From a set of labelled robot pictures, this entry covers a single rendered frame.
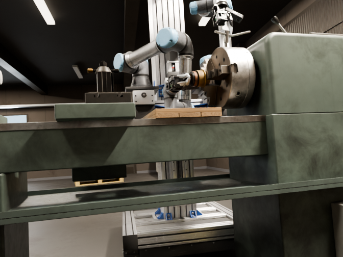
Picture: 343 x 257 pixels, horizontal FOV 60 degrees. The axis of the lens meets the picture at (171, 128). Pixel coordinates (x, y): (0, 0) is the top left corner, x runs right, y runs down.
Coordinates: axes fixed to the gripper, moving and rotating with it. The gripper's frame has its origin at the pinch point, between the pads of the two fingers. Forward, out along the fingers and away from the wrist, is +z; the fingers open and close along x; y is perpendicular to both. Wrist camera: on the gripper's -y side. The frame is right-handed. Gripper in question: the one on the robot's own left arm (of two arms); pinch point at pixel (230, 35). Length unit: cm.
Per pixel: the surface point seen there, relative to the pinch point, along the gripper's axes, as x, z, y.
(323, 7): -152, -169, -248
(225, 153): 7, 68, 20
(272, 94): 18.1, 43.9, -3.6
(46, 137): 10, 57, 93
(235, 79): 14.1, 34.3, 11.0
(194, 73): 4.1, 26.0, 26.6
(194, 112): 13, 50, 33
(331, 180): 17, 85, -23
